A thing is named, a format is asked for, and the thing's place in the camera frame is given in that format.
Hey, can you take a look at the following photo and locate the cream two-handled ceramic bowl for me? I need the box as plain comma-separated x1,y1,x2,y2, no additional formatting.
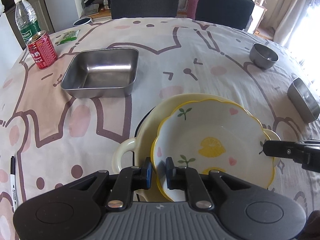
112,93,282,203

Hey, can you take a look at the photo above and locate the small square steel tray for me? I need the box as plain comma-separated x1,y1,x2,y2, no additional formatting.
287,77,319,124

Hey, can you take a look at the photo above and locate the floral yellow-rim ceramic bowl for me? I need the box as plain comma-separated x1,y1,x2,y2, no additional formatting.
151,99,275,202

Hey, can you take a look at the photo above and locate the round stainless steel bowl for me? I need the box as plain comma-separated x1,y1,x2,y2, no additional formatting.
249,43,279,69

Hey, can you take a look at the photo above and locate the person right hand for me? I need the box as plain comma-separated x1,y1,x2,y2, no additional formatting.
298,210,320,240

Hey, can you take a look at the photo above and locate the cartoon cat tablecloth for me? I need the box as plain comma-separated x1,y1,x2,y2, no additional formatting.
1,18,319,239

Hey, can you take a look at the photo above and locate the large square steel tray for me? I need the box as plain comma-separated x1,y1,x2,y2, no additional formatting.
61,48,139,98

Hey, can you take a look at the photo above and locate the black marker pen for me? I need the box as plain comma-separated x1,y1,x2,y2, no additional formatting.
10,156,17,211

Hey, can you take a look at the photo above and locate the beige curtain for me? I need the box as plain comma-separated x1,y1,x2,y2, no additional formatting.
262,0,313,48

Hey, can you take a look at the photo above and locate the red milk can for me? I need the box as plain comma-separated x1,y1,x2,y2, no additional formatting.
27,30,57,70

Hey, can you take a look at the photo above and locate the green snack packet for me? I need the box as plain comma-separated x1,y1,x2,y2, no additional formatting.
55,30,80,46

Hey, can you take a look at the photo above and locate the dark chair right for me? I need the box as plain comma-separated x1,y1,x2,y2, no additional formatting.
195,0,255,30

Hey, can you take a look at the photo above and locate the clear plastic water bottle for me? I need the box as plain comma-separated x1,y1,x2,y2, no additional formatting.
14,0,41,44

